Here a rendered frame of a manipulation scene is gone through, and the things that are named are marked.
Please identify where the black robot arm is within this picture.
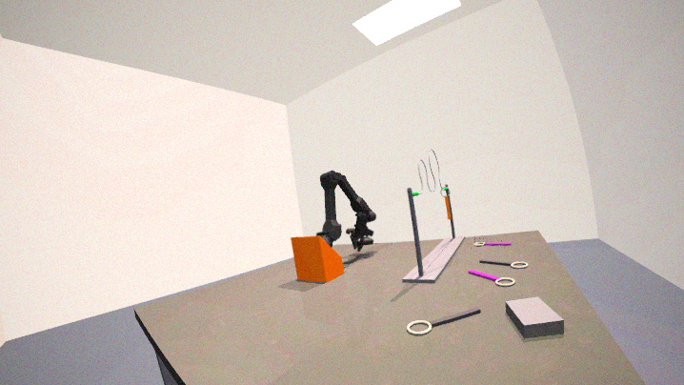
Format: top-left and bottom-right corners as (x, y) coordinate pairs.
(316, 171), (376, 247)

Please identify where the thin dark grey wire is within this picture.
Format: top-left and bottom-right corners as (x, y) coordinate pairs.
(402, 187), (465, 283)

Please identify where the white loop with dark grey handle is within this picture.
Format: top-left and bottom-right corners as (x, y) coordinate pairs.
(479, 259), (528, 269)
(406, 307), (481, 335)

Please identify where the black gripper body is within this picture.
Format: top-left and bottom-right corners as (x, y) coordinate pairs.
(346, 224), (373, 245)

